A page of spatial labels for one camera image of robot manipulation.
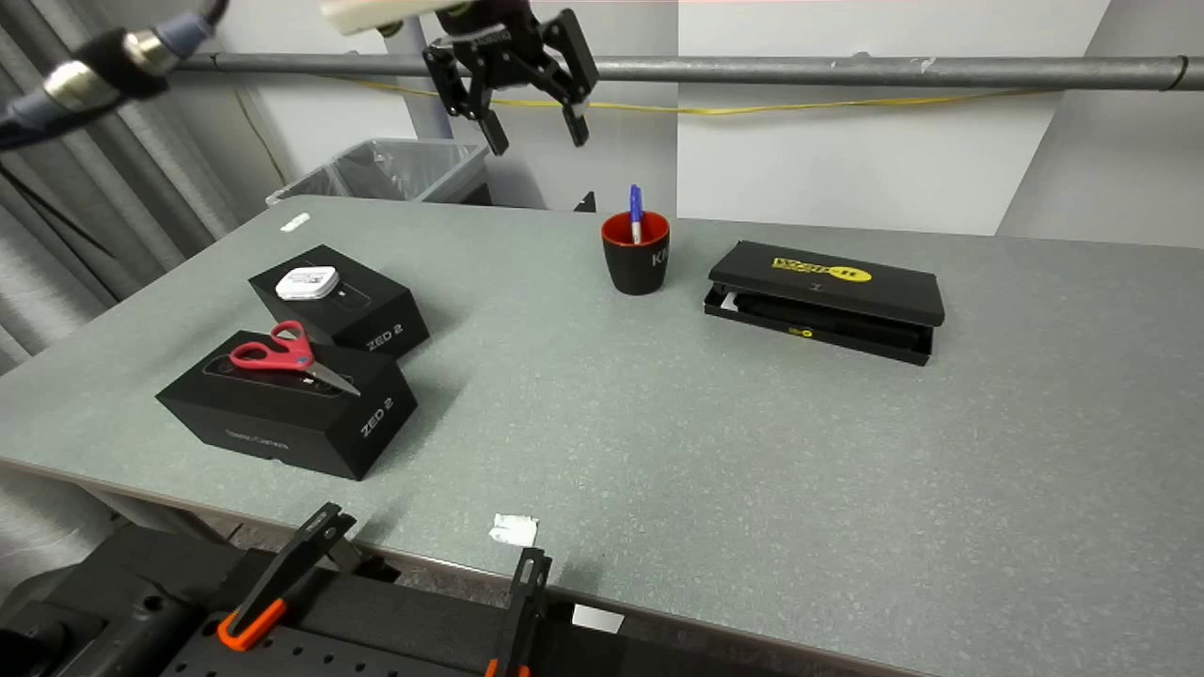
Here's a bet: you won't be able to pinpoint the white label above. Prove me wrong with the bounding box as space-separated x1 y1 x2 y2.
571 604 626 635

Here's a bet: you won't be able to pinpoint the black box with yellow print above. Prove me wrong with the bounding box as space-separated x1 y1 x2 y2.
703 240 945 367

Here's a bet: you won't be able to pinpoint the grey metal pipe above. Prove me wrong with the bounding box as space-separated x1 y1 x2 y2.
177 52 1204 93

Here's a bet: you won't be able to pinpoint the dark cable with metal connectors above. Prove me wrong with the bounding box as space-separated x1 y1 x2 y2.
0 0 232 151

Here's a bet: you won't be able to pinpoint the grey trash bin with liner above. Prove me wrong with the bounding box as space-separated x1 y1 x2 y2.
265 137 492 209

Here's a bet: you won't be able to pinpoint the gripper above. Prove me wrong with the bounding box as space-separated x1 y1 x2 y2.
422 0 601 157

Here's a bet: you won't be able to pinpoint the yellow cable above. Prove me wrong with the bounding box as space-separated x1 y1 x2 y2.
310 73 1054 118

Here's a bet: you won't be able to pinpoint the red and black mug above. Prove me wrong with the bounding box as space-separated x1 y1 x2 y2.
601 211 672 297

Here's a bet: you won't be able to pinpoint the grey curtain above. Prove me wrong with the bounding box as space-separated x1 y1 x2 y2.
0 0 247 375

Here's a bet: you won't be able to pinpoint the orange and black clamp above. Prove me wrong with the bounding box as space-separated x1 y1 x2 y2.
216 502 358 653
484 547 554 677

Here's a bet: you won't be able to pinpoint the red scissors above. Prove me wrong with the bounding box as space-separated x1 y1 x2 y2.
229 321 362 397

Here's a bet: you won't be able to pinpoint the small white device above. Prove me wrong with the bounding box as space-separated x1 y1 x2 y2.
275 266 340 302

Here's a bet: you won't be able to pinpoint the grey upright post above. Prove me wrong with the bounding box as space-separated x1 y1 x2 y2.
393 17 456 142

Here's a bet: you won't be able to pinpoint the black box with grey print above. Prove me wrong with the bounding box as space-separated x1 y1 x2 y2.
248 244 431 360
155 329 420 481

